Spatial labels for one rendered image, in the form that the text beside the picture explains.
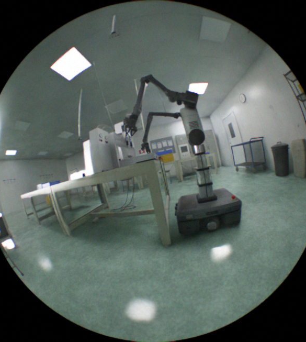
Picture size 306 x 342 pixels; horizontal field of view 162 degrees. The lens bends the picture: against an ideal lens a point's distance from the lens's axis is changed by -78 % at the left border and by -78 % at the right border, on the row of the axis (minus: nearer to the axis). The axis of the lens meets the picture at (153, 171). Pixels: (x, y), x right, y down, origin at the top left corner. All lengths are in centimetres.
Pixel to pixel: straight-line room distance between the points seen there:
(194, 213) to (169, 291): 65
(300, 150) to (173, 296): 265
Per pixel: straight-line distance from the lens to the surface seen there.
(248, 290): 79
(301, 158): 265
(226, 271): 83
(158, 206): 80
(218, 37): 275
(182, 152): 395
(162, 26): 227
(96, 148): 114
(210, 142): 557
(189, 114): 109
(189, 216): 98
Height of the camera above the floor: 70
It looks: 2 degrees down
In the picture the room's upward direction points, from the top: 12 degrees counter-clockwise
